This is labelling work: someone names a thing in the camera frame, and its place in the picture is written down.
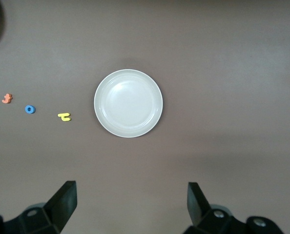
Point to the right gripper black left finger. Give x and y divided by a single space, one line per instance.
59 207

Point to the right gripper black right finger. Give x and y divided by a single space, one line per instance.
198 209

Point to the yellow foam letter h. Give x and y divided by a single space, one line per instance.
65 118

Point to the blue foam letter o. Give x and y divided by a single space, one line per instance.
26 109

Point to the orange foam letter j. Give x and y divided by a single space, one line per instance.
6 99

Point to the beige round plate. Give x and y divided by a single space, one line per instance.
128 103

